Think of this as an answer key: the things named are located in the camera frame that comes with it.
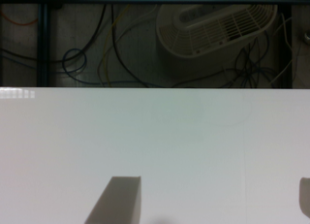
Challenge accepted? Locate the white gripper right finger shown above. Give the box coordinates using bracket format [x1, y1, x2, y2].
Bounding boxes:
[299, 177, 310, 218]

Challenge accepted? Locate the blue floor cable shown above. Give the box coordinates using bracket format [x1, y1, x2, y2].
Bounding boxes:
[61, 48, 163, 88]

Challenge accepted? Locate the yellow floor cable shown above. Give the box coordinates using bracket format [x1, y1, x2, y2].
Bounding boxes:
[102, 4, 134, 88]

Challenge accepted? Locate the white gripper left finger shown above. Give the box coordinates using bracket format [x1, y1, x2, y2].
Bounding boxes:
[84, 176, 141, 224]

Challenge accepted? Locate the black floor cable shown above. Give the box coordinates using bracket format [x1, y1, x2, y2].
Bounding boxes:
[0, 4, 163, 88]

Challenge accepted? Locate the white slatted plastic appliance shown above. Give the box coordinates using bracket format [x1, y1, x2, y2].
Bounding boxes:
[156, 4, 278, 58]

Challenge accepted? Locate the black aluminium frame post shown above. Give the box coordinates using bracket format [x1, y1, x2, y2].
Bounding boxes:
[37, 4, 50, 87]

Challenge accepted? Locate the orange floor cable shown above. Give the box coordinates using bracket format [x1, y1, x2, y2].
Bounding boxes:
[0, 9, 40, 27]

